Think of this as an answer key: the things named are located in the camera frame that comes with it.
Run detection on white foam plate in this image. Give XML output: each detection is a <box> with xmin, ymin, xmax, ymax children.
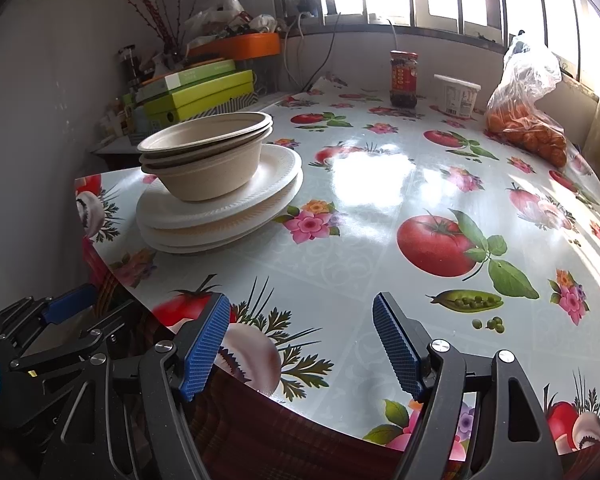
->
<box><xmin>137</xmin><ymin>175</ymin><xmax>305</xmax><ymax>248</ymax></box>
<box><xmin>136</xmin><ymin>144</ymin><xmax>303</xmax><ymax>231</ymax></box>
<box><xmin>145</xmin><ymin>200</ymin><xmax>301</xmax><ymax>256</ymax></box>

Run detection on black cable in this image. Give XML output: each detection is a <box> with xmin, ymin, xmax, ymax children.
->
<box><xmin>300</xmin><ymin>10</ymin><xmax>341</xmax><ymax>91</ymax></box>

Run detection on clear plastic bag of oranges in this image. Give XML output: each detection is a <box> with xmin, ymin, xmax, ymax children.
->
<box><xmin>484</xmin><ymin>35</ymin><xmax>568</xmax><ymax>168</ymax></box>

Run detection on orange tray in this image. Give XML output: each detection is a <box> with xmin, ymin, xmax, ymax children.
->
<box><xmin>187</xmin><ymin>32</ymin><xmax>282</xmax><ymax>61</ymax></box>

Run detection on white plastic bags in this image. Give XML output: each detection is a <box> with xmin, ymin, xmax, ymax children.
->
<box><xmin>180</xmin><ymin>0</ymin><xmax>276</xmax><ymax>43</ymax></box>

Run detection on red plaid cloth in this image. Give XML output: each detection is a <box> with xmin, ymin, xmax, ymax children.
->
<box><xmin>82</xmin><ymin>240</ymin><xmax>600</xmax><ymax>480</ymax></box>

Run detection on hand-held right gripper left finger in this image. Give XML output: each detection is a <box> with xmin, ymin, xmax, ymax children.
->
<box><xmin>40</xmin><ymin>292</ymin><xmax>232</xmax><ymax>480</ymax></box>

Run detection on glass jar with red label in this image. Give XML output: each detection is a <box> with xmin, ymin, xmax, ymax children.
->
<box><xmin>390</xmin><ymin>50</ymin><xmax>419</xmax><ymax>108</ymax></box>

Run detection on white plastic tub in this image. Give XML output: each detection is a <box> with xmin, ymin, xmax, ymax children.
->
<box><xmin>433</xmin><ymin>74</ymin><xmax>482</xmax><ymax>116</ymax></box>

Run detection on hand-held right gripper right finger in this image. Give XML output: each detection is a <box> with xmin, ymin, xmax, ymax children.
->
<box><xmin>372</xmin><ymin>292</ymin><xmax>563</xmax><ymax>480</ymax></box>

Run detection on vegetable print vinyl tablecloth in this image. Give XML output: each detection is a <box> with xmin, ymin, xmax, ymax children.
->
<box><xmin>74</xmin><ymin>76</ymin><xmax>600</xmax><ymax>456</ymax></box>

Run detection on flat white and green box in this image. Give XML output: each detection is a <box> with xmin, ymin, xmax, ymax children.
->
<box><xmin>137</xmin><ymin>59</ymin><xmax>237</xmax><ymax>98</ymax></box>

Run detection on red berry branches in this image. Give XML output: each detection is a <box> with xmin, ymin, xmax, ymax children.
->
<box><xmin>107</xmin><ymin>0</ymin><xmax>201</xmax><ymax>56</ymax></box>

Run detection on lime green box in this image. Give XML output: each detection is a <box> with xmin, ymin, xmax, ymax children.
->
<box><xmin>142</xmin><ymin>70</ymin><xmax>256</xmax><ymax>123</ymax></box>

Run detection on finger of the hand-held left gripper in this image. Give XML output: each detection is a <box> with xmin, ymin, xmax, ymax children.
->
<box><xmin>0</xmin><ymin>282</ymin><xmax>101</xmax><ymax>357</ymax></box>
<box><xmin>7</xmin><ymin>299</ymin><xmax>141</xmax><ymax>377</ymax></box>

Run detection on beige paper bowl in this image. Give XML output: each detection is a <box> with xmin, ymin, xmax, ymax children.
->
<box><xmin>139</xmin><ymin>127</ymin><xmax>273</xmax><ymax>171</ymax></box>
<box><xmin>141</xmin><ymin>135</ymin><xmax>273</xmax><ymax>203</ymax></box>
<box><xmin>136</xmin><ymin>111</ymin><xmax>273</xmax><ymax>156</ymax></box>

